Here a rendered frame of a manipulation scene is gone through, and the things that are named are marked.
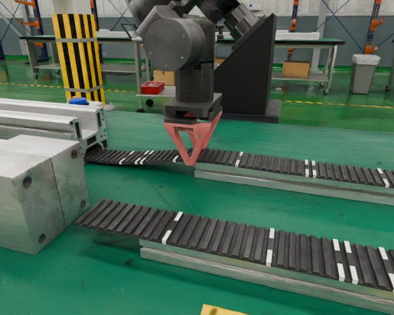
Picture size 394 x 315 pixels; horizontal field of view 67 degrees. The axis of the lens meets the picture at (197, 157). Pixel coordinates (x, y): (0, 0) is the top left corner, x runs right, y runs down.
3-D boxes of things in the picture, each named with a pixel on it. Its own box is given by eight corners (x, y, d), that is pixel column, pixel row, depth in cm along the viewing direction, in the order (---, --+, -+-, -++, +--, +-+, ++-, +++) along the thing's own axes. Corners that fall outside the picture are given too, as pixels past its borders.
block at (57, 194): (101, 197, 43) (91, 134, 39) (35, 255, 32) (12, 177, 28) (49, 188, 45) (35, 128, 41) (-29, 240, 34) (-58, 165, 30)
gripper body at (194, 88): (162, 117, 42) (159, 63, 39) (185, 101, 51) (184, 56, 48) (206, 121, 41) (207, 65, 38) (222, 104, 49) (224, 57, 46)
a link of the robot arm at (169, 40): (176, -38, 40) (139, 13, 45) (134, -59, 30) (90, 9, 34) (234, 31, 41) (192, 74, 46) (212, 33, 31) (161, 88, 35)
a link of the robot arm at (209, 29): (220, 15, 42) (182, 15, 44) (206, 14, 36) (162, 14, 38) (218, 66, 45) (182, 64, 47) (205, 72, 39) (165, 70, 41)
